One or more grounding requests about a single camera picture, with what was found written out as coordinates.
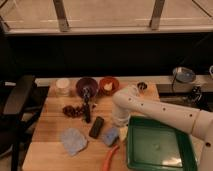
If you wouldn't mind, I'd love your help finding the orange bowl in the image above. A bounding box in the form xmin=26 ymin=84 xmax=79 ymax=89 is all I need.
xmin=99 ymin=76 xmax=119 ymax=96

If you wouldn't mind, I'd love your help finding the orange carrot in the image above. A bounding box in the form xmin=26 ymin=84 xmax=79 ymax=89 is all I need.
xmin=102 ymin=145 xmax=119 ymax=171

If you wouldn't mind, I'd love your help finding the green plastic tray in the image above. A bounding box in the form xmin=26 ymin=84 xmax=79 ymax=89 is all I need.
xmin=126 ymin=116 xmax=198 ymax=171

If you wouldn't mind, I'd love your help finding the black chair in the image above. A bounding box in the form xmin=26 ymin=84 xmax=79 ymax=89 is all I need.
xmin=0 ymin=75 xmax=36 ymax=171

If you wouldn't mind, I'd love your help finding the purple bowl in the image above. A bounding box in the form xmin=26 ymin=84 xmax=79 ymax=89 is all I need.
xmin=76 ymin=77 xmax=99 ymax=97

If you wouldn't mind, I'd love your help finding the dark object on ledge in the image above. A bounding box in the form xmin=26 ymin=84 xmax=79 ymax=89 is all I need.
xmin=189 ymin=86 xmax=202 ymax=102

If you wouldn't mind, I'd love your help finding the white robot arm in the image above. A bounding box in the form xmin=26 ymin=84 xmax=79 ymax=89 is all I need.
xmin=112 ymin=85 xmax=213 ymax=171

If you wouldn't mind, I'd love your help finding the light blue cloth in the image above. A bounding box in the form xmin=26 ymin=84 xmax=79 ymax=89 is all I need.
xmin=60 ymin=128 xmax=88 ymax=156

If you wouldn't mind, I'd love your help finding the white cup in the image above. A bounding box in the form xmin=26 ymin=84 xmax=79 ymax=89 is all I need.
xmin=56 ymin=78 xmax=70 ymax=96

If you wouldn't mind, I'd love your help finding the bunch of dark grapes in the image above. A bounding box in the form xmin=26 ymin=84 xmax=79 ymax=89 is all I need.
xmin=62 ymin=105 xmax=83 ymax=118

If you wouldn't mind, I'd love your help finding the metal bowl on ledge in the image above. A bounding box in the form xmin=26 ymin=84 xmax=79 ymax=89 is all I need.
xmin=173 ymin=67 xmax=196 ymax=83

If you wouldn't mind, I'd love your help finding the dark spoon utensil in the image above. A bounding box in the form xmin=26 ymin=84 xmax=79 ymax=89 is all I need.
xmin=83 ymin=87 xmax=91 ymax=123

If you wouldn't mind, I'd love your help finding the black rectangular block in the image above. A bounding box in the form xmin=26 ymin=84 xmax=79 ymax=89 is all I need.
xmin=89 ymin=116 xmax=104 ymax=138

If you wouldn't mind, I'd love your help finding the blue sponge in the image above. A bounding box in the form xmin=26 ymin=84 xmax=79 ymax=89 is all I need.
xmin=102 ymin=127 xmax=119 ymax=146

